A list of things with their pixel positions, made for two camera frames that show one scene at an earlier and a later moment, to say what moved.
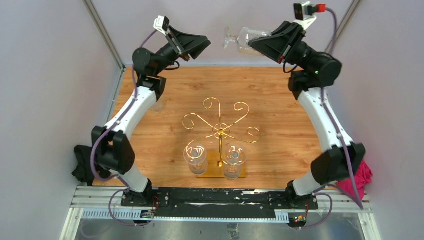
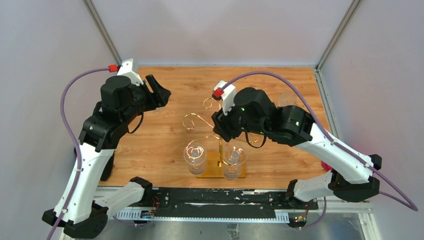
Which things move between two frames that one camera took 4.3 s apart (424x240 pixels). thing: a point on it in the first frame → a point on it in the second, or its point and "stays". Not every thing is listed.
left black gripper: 183,43 → 161,93
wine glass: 245,36 → 287,98
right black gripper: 281,45 → 222,125
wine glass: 195,155 stays
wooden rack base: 213,170 stays
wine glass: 235,155 stays
